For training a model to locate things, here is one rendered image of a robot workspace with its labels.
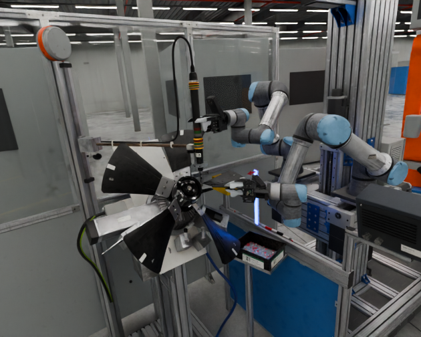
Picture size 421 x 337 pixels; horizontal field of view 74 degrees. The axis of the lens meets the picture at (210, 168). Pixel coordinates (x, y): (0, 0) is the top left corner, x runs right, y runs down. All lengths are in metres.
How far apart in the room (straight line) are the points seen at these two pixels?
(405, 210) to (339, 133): 0.37
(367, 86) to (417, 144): 3.13
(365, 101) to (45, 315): 2.28
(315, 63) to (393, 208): 4.57
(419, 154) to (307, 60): 2.26
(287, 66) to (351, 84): 3.40
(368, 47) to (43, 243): 2.09
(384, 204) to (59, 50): 1.54
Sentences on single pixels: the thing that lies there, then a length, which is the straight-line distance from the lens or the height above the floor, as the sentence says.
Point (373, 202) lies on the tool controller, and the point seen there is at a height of 1.23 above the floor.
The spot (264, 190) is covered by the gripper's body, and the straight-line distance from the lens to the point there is 1.23.
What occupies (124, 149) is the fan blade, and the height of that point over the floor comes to 1.41.
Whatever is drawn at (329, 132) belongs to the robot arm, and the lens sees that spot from 1.19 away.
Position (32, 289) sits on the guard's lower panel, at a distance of 2.07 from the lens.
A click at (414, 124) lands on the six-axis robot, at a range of 4.75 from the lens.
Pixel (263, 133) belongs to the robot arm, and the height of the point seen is 1.40.
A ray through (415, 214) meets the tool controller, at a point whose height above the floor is 1.23.
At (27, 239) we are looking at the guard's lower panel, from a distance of 1.91.
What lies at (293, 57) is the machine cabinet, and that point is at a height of 1.96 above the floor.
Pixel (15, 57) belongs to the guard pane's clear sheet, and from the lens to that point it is 1.77.
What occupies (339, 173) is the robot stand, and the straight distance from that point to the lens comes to 1.82.
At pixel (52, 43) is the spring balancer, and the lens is 1.61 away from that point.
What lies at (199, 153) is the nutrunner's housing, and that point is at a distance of 1.24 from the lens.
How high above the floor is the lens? 1.65
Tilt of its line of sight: 17 degrees down
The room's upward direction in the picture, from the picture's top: 4 degrees counter-clockwise
